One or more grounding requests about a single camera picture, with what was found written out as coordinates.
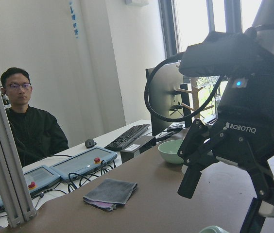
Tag grey folded cloth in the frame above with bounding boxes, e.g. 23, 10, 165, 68
83, 178, 137, 212

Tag seated person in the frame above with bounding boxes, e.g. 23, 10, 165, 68
0, 67, 69, 167

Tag mint green cup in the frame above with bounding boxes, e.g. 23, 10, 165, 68
199, 225, 226, 233

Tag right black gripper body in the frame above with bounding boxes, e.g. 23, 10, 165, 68
210, 58, 274, 171

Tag black keyboard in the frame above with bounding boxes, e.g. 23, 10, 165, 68
104, 124, 150, 152

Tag mint green bowl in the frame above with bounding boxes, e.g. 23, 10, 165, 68
158, 139, 184, 165

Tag wooden mug tree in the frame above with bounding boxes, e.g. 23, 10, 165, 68
176, 76, 213, 113

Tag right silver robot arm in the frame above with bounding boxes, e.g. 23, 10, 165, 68
178, 0, 274, 233

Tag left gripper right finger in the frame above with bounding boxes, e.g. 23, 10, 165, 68
239, 138, 274, 233

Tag black computer mouse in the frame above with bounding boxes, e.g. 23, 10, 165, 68
85, 138, 97, 149

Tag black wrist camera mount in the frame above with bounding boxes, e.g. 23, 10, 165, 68
179, 32, 258, 77

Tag blue teach pendant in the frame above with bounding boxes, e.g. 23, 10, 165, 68
50, 147, 117, 182
0, 165, 61, 211

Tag black monitor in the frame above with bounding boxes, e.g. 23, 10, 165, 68
145, 62, 191, 136

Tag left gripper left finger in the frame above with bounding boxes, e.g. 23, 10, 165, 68
177, 119, 217, 199

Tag aluminium frame post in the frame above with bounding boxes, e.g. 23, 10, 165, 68
0, 94, 36, 228

